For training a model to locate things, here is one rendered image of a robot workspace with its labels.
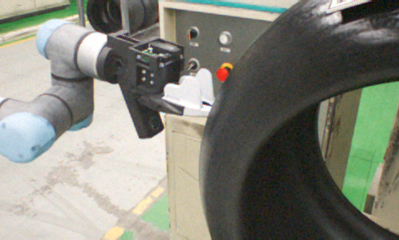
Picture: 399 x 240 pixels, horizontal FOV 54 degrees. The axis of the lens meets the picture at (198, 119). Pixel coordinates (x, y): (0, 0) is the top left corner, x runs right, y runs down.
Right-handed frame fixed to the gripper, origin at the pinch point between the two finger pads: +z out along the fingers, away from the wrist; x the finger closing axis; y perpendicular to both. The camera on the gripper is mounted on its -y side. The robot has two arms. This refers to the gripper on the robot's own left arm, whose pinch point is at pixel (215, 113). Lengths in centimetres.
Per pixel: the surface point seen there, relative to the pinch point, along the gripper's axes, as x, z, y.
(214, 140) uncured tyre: -11.3, 6.0, 3.7
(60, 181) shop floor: 81, -143, -141
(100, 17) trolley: 272, -296, -109
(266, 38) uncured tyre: -8.4, 8.6, 15.8
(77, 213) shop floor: 66, -110, -137
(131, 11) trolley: 260, -240, -86
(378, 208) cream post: 26.0, 25.8, -22.6
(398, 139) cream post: 26.0, 24.1, -6.8
